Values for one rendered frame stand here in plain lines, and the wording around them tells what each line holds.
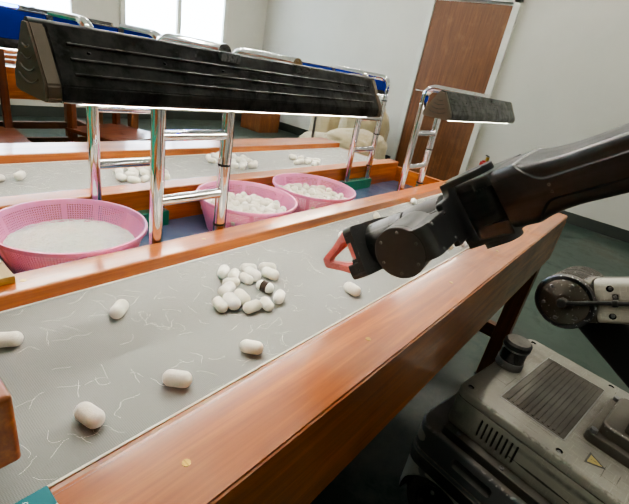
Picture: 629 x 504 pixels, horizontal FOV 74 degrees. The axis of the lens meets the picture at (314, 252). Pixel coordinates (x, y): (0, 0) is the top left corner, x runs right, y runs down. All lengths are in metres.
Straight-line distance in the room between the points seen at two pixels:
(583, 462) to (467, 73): 4.94
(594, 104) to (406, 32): 2.36
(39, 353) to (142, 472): 0.24
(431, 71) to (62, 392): 5.55
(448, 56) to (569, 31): 1.24
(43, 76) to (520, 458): 1.09
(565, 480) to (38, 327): 1.01
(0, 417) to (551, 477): 1.00
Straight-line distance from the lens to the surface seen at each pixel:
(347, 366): 0.58
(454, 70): 5.70
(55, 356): 0.62
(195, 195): 0.86
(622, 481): 1.14
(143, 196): 1.12
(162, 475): 0.45
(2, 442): 0.43
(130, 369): 0.58
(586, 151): 0.40
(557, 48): 5.47
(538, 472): 1.13
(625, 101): 5.33
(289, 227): 0.99
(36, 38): 0.52
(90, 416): 0.51
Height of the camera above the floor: 1.12
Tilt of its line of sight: 24 degrees down
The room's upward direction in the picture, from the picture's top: 11 degrees clockwise
